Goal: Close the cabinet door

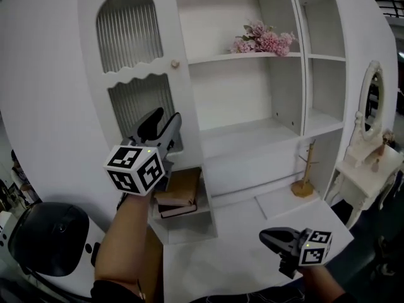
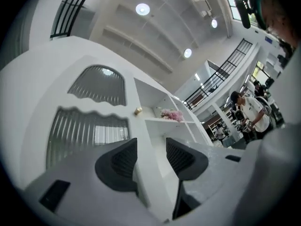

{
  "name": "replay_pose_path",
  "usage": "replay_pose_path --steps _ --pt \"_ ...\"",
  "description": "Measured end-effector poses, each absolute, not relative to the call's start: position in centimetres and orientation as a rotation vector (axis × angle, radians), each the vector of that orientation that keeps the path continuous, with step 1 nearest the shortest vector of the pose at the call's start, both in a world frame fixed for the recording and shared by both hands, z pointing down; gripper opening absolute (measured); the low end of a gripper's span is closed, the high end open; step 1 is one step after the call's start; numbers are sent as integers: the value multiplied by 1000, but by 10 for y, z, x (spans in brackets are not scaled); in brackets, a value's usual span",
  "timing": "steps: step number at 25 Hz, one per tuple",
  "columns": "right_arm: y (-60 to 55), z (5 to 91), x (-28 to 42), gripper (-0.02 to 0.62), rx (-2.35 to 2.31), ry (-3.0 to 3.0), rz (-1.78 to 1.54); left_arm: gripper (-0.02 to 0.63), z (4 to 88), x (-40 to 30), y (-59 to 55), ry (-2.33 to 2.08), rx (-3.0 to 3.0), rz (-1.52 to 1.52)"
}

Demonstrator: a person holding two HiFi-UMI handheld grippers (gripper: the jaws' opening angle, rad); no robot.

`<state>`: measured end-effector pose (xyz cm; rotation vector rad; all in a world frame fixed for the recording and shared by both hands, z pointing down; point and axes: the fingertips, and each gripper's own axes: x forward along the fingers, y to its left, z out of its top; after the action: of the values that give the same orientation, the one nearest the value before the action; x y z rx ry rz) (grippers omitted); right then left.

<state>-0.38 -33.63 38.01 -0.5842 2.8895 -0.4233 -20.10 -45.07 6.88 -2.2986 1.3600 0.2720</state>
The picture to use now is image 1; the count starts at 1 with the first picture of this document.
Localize person's left forearm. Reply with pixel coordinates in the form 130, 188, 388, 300
94, 193, 153, 292

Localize white ornate vanity table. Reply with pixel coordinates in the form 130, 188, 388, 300
324, 112, 404, 230

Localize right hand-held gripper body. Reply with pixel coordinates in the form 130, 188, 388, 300
278, 228, 334, 279

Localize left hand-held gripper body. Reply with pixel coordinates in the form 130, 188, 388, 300
103, 135, 176, 197

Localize person's right forearm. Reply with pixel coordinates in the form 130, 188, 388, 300
301, 265, 347, 303

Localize white cabinet door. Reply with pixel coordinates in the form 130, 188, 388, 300
77, 0, 205, 170

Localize small brown figurine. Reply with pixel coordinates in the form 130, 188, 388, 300
379, 130, 396, 158

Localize wooden mug tree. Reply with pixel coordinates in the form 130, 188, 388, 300
290, 139, 320, 198

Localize white desk with drawers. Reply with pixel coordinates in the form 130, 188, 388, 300
162, 184, 355, 299

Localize dark red book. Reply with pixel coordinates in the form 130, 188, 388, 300
157, 200, 198, 220

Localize pink flower bouquet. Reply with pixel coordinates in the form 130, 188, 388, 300
229, 20, 299, 57

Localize white robot with black top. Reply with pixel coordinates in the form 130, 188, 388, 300
0, 201, 108, 296

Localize white kiosk machine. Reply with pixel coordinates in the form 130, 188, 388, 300
0, 211, 12, 249

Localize brown cardboard box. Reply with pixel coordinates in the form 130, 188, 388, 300
138, 225, 165, 301

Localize white wooden shelving unit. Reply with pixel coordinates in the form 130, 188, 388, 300
77, 0, 348, 246

